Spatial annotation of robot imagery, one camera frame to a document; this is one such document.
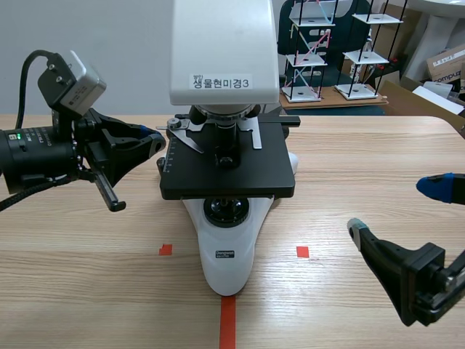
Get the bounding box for white wash basin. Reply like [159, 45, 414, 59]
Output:
[402, 0, 465, 83]

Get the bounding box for white shelf tower with straws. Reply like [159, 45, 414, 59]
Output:
[280, 0, 334, 103]

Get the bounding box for black braided cable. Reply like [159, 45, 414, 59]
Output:
[0, 177, 76, 214]

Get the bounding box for white shelf tower black rods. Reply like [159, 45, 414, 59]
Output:
[333, 0, 405, 101]

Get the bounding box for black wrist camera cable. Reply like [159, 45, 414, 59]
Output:
[15, 49, 56, 131]

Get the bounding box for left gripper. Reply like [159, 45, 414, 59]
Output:
[50, 106, 167, 212]

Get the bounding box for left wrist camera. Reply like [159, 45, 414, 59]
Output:
[37, 50, 108, 118]

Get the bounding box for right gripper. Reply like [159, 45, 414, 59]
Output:
[347, 172, 465, 327]

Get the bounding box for white and black microscope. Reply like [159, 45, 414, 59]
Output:
[155, 0, 302, 297]

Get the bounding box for open brown cardboard box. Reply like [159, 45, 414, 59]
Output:
[376, 74, 465, 139]

